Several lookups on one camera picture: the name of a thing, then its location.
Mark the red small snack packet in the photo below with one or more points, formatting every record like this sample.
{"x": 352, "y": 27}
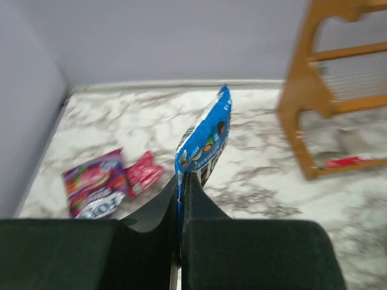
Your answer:
{"x": 143, "y": 174}

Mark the blue M&M's packet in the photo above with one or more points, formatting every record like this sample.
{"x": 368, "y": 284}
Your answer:
{"x": 203, "y": 142}

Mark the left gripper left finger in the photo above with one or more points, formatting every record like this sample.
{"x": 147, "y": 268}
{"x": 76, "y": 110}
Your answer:
{"x": 136, "y": 252}

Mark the purple Fox's candy bag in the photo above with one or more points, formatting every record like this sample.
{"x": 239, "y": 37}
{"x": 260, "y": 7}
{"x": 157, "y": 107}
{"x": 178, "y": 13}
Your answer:
{"x": 97, "y": 187}

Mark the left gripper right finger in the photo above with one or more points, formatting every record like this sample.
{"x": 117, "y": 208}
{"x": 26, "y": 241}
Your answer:
{"x": 219, "y": 252}

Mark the red white small box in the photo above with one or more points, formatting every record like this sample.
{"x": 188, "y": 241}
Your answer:
{"x": 351, "y": 161}

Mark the wooden two-tier rack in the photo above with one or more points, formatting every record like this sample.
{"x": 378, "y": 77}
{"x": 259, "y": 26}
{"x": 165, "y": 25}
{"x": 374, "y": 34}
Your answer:
{"x": 323, "y": 88}

